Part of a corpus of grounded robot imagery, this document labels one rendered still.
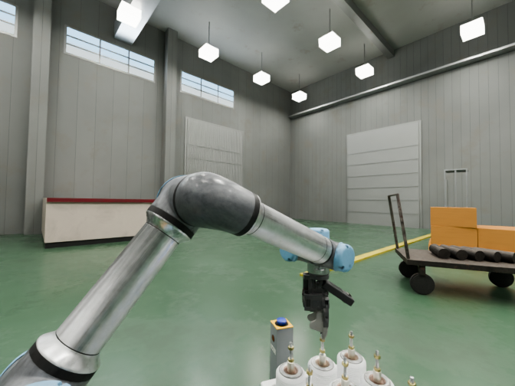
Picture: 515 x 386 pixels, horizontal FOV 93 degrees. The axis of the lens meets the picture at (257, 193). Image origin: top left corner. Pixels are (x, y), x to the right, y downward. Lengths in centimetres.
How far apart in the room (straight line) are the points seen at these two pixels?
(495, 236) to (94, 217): 637
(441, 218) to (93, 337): 472
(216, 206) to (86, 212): 481
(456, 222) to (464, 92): 565
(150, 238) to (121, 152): 751
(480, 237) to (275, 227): 453
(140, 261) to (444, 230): 466
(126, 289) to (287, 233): 33
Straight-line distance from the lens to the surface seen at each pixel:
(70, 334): 58
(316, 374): 101
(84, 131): 796
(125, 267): 55
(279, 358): 112
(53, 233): 521
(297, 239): 57
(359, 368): 106
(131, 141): 815
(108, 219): 528
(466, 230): 490
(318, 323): 93
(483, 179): 925
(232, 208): 45
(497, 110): 955
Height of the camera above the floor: 80
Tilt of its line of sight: 2 degrees up
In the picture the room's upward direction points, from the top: 1 degrees clockwise
